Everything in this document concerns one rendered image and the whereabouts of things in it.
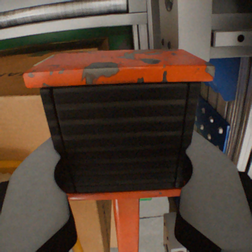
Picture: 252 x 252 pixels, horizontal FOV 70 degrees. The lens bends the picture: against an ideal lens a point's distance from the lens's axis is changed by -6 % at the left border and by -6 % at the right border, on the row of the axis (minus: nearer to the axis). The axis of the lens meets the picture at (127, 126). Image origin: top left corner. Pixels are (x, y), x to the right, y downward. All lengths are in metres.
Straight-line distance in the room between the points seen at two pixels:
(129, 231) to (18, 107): 0.21
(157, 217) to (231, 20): 2.03
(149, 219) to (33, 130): 1.94
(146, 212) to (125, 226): 1.88
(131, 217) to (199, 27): 0.18
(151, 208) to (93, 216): 1.61
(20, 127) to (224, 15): 0.29
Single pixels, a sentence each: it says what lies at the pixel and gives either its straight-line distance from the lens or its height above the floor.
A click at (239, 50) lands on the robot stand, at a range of 0.24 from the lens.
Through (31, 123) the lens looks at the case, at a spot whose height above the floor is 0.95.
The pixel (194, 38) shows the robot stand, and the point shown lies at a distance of 0.20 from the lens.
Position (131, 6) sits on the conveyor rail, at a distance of 0.59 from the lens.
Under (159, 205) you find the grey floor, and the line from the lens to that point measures 1.99.
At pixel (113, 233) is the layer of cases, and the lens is 1.27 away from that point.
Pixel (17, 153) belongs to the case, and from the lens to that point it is 0.34.
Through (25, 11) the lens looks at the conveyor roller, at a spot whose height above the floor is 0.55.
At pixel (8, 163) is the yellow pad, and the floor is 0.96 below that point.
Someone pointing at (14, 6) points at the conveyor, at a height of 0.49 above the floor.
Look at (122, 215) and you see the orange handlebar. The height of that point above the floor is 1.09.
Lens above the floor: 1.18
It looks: 60 degrees down
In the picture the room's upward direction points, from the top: 176 degrees clockwise
